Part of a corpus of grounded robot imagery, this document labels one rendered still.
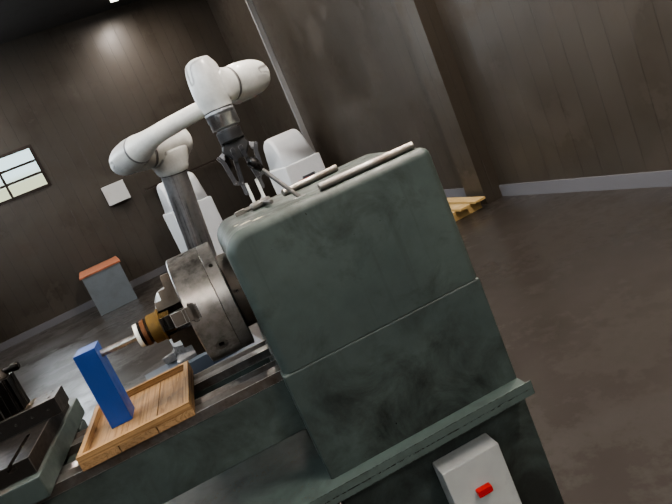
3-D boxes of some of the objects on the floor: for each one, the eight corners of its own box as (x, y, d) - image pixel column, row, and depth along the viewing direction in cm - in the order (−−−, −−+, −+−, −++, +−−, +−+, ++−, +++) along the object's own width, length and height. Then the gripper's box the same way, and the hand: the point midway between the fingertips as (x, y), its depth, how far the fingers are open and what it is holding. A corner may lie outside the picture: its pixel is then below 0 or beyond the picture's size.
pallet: (493, 205, 585) (489, 194, 582) (420, 245, 554) (415, 233, 552) (420, 208, 710) (416, 198, 708) (357, 240, 680) (353, 231, 677)
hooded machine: (345, 210, 910) (308, 121, 880) (308, 229, 888) (268, 138, 857) (325, 211, 985) (290, 129, 954) (291, 228, 962) (253, 145, 932)
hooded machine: (240, 257, 903) (198, 166, 872) (200, 277, 879) (155, 185, 848) (227, 254, 973) (188, 171, 942) (190, 273, 949) (148, 188, 918)
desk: (133, 289, 1041) (115, 255, 1027) (139, 297, 929) (120, 260, 915) (97, 306, 1020) (79, 272, 1006) (99, 317, 907) (79, 279, 894)
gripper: (250, 119, 180) (281, 191, 185) (201, 139, 178) (235, 212, 183) (252, 117, 173) (285, 192, 178) (202, 138, 170) (237, 213, 175)
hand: (255, 192), depth 180 cm, fingers open, 3 cm apart
